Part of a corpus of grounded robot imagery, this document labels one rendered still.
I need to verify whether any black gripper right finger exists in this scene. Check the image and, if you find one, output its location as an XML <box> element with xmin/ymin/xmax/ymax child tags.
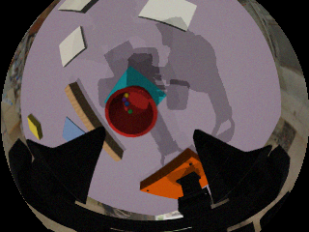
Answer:
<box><xmin>193</xmin><ymin>129</ymin><xmax>273</xmax><ymax>205</ymax></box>

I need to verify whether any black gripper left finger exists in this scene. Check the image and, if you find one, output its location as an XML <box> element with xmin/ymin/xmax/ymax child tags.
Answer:
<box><xmin>26</xmin><ymin>127</ymin><xmax>105</xmax><ymax>205</ymax></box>

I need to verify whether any wooden flat bar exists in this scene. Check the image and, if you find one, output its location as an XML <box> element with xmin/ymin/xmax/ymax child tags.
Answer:
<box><xmin>65</xmin><ymin>81</ymin><xmax>124</xmax><ymax>162</ymax></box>

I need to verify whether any yellow flat block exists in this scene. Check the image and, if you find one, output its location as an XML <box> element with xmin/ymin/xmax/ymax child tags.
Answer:
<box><xmin>27</xmin><ymin>115</ymin><xmax>43</xmax><ymax>139</ymax></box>

